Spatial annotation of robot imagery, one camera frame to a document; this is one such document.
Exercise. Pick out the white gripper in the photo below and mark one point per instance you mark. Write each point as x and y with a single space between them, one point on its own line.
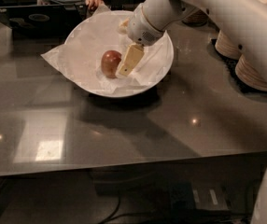
140 28

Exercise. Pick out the red apple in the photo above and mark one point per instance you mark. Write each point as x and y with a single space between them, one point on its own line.
110 62

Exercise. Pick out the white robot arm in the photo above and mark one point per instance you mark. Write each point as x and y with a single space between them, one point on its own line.
243 21

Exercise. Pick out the white bowl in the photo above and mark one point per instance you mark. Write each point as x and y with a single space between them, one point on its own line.
161 62

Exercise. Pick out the person's left hand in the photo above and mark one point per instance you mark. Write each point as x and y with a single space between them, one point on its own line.
93 4

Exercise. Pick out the white paper liner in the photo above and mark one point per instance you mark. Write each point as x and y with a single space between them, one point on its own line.
83 56

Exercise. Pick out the black laptop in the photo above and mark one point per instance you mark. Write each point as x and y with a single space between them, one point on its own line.
43 21

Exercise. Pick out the tall stack paper plates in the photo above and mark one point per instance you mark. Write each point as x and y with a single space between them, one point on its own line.
225 47

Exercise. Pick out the black mat under plates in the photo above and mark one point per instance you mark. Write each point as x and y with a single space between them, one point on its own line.
230 65

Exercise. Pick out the front stack paper plates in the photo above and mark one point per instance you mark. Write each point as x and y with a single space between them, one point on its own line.
248 74

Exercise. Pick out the black power box under table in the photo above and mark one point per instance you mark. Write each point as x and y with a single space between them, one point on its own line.
194 197

